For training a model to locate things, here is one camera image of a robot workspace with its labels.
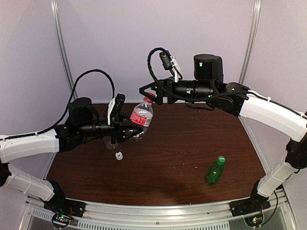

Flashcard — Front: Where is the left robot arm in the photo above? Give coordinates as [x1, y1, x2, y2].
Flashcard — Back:
[0, 94, 143, 213]

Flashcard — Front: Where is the white flip bottle cap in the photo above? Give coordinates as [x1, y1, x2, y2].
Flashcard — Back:
[115, 151, 123, 161]

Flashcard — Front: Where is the right aluminium frame post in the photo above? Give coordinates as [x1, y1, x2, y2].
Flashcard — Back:
[239, 0, 261, 84]

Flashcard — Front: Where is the red bottle cap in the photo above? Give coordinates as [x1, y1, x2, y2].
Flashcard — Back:
[143, 97, 153, 104]

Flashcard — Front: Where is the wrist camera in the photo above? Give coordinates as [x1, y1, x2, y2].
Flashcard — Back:
[107, 93, 126, 126]
[159, 51, 183, 82]

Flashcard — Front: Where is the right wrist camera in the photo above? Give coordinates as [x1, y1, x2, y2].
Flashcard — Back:
[159, 51, 183, 82]

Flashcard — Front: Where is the red label water bottle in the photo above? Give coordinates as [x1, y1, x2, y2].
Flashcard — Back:
[130, 100, 154, 141]

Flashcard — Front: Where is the right circuit board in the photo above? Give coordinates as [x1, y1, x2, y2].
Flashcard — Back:
[244, 214, 264, 228]

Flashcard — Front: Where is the left circuit board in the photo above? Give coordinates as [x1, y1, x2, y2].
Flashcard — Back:
[51, 214, 71, 228]

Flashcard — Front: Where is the right black braided cable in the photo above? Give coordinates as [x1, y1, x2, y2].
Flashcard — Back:
[146, 47, 248, 110]

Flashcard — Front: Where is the green plastic bottle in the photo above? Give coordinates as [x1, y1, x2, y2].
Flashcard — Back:
[206, 161, 225, 184]

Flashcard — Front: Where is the left aluminium frame post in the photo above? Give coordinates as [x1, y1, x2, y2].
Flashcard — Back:
[50, 0, 74, 92]

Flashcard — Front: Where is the circuit board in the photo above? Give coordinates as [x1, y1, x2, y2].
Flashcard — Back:
[51, 214, 71, 228]
[244, 214, 264, 228]

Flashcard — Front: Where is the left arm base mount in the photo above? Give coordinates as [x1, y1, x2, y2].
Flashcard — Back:
[42, 181, 85, 218]

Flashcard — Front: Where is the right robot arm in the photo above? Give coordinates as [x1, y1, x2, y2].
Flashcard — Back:
[139, 51, 307, 212]

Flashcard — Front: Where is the black braided cable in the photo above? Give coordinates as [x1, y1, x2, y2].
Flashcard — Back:
[0, 69, 116, 139]
[146, 47, 248, 110]

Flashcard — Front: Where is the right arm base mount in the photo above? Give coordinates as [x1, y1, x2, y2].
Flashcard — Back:
[229, 181, 271, 217]

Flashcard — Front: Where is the left black braided cable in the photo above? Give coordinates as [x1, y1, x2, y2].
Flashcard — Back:
[0, 69, 116, 139]

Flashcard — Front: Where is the aluminium frame post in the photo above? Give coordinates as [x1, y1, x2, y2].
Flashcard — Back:
[50, 0, 74, 92]
[239, 0, 261, 84]

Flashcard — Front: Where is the clear plastic bottle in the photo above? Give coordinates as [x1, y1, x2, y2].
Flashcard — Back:
[103, 137, 118, 150]

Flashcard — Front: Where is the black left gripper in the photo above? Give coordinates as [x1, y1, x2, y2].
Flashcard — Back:
[77, 111, 142, 144]

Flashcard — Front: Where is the front aluminium rail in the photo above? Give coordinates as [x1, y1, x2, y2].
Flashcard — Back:
[24, 189, 293, 230]

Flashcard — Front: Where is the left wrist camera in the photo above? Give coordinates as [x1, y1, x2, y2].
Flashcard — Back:
[107, 93, 126, 126]

